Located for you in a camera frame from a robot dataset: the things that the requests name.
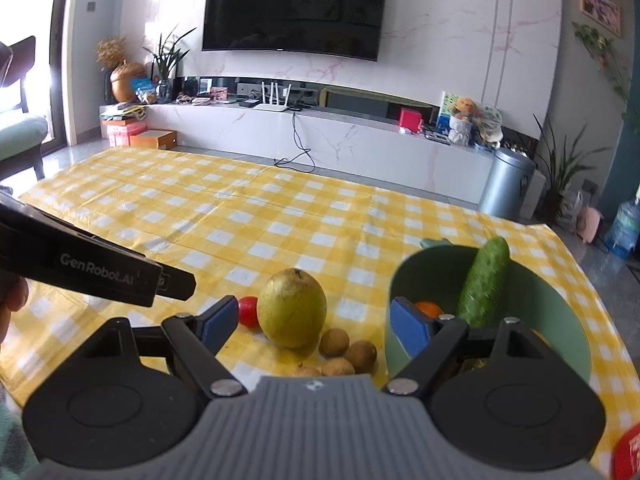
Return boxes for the white marble TV console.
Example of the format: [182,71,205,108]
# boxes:
[100,102,496,206]

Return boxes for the white plastic bag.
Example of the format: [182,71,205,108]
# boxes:
[557,190,583,231]

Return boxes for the yellow checked tablecloth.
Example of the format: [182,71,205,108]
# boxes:
[0,147,640,461]

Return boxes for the orange cardboard box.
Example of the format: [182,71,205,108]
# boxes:
[129,130,178,150]

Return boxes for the framed wall picture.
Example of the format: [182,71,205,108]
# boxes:
[579,0,622,38]

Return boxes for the red box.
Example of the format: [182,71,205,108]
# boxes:
[398,107,423,135]

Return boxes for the hanging ivy vine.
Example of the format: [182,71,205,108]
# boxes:
[572,22,640,133]

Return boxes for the slender-leaf plant in glass vase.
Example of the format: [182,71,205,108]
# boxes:
[142,26,198,103]

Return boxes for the teddy bear bouquet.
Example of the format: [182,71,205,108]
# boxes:
[449,97,483,147]

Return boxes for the blue snack bag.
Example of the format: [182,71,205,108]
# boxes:
[131,78,157,104]

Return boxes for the pink boxes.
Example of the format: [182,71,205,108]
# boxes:
[106,122,146,147]

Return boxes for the yellow-green pear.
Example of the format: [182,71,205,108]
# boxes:
[256,268,328,350]

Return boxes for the pink fan heater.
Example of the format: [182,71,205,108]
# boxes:
[575,205,605,243]

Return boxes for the black power cable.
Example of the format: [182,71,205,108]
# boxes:
[274,110,317,172]

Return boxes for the green cucumber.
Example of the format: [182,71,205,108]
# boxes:
[456,236,511,328]

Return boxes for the red paper cup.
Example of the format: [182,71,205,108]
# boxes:
[612,422,640,480]

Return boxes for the green plastic colander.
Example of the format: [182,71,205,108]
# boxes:
[386,237,592,386]

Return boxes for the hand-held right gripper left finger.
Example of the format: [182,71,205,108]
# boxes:
[75,295,247,399]

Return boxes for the grey metal trash can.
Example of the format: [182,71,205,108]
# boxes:
[478,147,537,221]

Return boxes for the long-leaf plant in black pot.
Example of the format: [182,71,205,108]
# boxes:
[532,115,608,226]

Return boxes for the armchair with green cushion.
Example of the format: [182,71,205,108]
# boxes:
[0,36,50,182]

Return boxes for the black wall television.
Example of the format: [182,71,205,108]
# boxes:
[201,0,391,62]

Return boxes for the white router with antennas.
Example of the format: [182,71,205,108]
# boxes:
[248,81,293,112]

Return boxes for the small red fruit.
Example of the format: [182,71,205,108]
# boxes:
[237,296,261,329]

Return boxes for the white printed hand fan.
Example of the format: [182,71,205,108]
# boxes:
[480,105,503,143]

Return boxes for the person's left hand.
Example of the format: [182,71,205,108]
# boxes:
[0,276,30,356]

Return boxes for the gold gourd vase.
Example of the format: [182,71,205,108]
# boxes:
[109,60,147,104]

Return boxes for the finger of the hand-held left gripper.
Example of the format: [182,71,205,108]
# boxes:
[156,266,196,302]

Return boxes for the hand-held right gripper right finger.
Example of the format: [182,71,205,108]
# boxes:
[383,296,561,398]

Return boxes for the dried flower bunch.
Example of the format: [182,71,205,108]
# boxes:
[95,35,128,72]

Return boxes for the blue water jug with pump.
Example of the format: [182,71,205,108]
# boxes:
[605,185,640,261]

